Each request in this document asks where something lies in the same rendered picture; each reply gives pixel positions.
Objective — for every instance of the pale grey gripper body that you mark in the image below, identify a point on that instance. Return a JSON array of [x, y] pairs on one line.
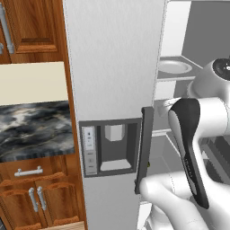
[[166, 107]]

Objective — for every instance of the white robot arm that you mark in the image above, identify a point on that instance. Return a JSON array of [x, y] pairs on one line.
[[179, 191]]

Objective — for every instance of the white fridge door with dispenser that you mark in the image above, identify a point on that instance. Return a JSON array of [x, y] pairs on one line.
[[113, 60]]

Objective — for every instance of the white fridge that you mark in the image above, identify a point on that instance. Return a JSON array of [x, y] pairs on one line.
[[173, 33]]

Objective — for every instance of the white plate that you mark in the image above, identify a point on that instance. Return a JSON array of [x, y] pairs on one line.
[[173, 66]]

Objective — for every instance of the wooden drawer front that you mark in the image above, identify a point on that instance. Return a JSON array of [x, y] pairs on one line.
[[54, 167]]

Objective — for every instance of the wooden base cupboard door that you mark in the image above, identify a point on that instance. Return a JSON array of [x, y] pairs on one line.
[[61, 203], [15, 206]]

